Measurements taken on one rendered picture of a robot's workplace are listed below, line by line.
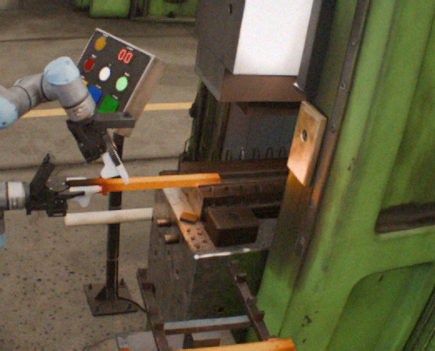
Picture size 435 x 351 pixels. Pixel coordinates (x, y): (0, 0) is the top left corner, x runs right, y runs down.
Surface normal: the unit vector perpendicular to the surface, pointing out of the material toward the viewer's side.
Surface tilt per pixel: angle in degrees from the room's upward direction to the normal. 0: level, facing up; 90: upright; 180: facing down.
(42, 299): 0
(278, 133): 90
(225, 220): 0
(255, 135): 90
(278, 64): 90
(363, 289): 90
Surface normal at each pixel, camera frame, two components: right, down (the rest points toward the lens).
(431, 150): 0.35, 0.51
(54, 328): 0.15, -0.85
